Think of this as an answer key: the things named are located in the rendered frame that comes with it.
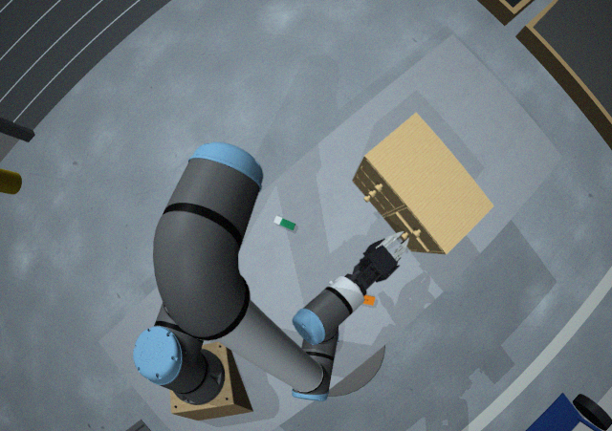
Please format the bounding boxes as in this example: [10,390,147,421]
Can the tan wooden drawer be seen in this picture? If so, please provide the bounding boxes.
[355,177,387,215]
[361,160,404,208]
[399,207,442,251]
[384,215,416,250]
[358,169,395,212]
[389,211,429,252]

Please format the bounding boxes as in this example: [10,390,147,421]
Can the tan wooden chest of drawers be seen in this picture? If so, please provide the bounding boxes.
[352,113,494,254]

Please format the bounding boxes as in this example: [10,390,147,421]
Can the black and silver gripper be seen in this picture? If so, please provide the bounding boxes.
[345,231,409,296]

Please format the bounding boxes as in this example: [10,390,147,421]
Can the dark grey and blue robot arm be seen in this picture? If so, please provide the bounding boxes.
[133,142,364,405]

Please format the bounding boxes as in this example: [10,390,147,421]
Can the green and white eraser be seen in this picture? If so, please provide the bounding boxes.
[274,216,295,230]

